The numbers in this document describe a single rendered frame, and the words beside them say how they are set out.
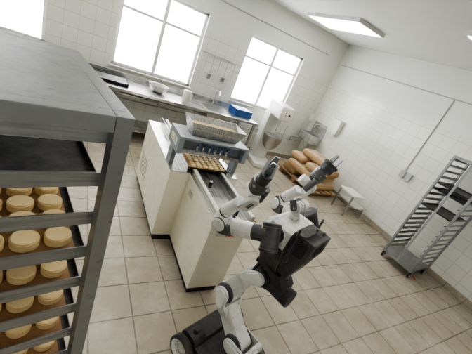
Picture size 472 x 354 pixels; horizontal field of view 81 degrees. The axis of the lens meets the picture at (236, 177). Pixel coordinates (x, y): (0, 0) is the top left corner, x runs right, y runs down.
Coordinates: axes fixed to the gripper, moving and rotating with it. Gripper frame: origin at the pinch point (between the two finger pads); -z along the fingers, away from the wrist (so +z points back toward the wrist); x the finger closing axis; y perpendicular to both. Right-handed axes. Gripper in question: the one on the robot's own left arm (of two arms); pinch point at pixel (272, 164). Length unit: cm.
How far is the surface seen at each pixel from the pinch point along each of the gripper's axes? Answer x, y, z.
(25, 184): -75, -38, -32
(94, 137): -64, -34, -39
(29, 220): -77, -37, -25
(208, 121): 119, -65, 94
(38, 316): -85, -31, 1
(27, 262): -80, -35, -16
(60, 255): -76, -32, -15
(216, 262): 20, 10, 141
